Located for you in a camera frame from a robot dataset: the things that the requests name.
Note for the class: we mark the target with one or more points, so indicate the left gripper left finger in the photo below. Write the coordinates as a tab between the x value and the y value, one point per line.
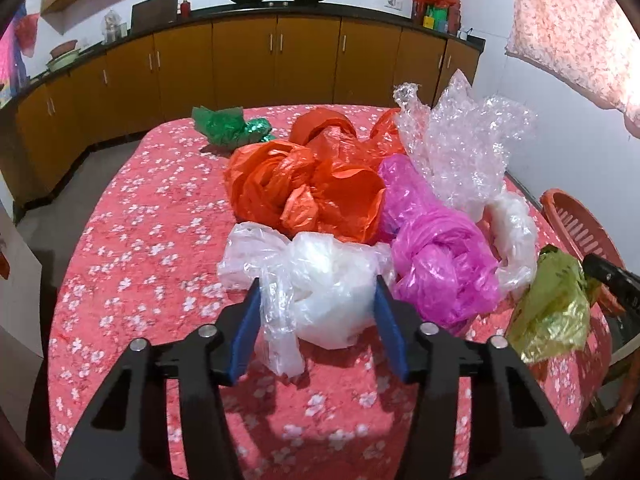
123	433

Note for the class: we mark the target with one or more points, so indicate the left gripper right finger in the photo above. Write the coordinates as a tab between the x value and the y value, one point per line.
514	431

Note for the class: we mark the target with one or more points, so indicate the olive green foil bag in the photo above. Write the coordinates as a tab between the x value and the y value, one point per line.
553	316

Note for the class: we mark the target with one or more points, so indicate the magenta plastic bag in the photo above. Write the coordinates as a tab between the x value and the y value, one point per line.
444	265

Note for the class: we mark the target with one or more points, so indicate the clear bubble wrap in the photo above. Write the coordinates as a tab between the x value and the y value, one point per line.
462	145

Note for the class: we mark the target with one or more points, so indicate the white plastic bag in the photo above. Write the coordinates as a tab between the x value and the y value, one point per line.
313	287
515	238

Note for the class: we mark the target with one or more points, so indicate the red plastic bag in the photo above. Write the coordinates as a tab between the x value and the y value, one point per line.
330	135

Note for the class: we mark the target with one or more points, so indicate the brown lower kitchen cabinets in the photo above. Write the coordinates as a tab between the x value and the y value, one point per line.
275	54

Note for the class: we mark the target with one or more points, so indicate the red plastic basket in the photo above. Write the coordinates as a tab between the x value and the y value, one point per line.
577	228

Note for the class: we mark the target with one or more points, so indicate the pink floral hanging cloth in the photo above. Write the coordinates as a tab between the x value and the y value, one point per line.
588	44

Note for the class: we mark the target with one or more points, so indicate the orange plastic bag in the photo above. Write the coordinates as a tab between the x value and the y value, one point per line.
285	186

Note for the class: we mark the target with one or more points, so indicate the green foil wrapper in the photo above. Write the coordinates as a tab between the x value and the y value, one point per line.
228	130

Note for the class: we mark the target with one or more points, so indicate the red bag with boxes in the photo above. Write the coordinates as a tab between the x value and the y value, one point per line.
440	15

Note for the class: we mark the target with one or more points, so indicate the stacked bowls on counter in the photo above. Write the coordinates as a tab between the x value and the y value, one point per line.
63	55

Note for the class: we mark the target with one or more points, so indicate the glass jar on counter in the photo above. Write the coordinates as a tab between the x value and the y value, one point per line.
110	27

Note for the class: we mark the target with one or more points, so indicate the dark cutting board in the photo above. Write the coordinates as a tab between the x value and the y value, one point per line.
150	14

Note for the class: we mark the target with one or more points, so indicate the small red bottle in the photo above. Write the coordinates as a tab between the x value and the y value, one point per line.
185	9

